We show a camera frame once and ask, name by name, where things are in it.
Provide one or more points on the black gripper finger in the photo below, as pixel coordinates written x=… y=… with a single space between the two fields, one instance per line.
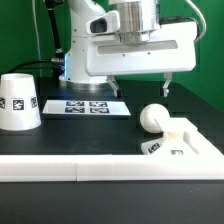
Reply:
x=115 y=87
x=166 y=85

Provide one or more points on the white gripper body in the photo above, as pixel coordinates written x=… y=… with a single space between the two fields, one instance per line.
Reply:
x=170 y=49

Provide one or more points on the white lamp base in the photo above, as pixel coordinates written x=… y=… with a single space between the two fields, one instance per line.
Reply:
x=172 y=144

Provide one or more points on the white lamp shade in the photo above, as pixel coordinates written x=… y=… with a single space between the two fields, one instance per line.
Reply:
x=19 y=108

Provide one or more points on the white marker sheet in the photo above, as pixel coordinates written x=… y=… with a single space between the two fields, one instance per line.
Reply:
x=86 y=107

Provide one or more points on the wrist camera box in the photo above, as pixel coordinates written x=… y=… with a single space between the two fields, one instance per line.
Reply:
x=105 y=24

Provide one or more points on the white L-shaped boundary frame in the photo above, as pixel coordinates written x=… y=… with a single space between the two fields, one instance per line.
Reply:
x=208 y=164

